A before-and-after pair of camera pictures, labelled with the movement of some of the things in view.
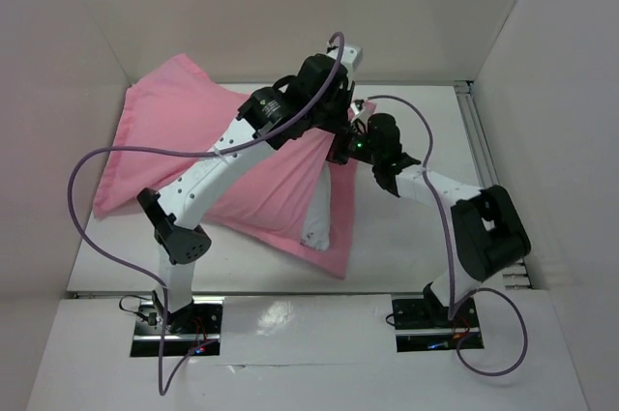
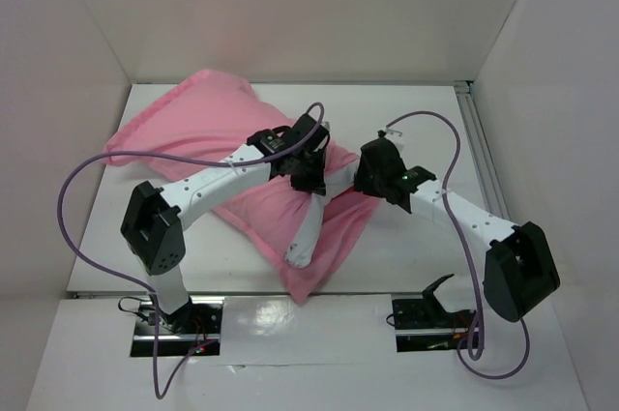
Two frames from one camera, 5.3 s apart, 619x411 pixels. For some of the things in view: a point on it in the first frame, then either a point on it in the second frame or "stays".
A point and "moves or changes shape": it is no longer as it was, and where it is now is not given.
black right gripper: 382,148 -> 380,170
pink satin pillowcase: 182,103 moves or changes shape
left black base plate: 188,330 stays
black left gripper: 338,126 -> 314,183
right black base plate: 424,325 stays
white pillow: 315,232 moves or changes shape
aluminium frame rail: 515,274 stays
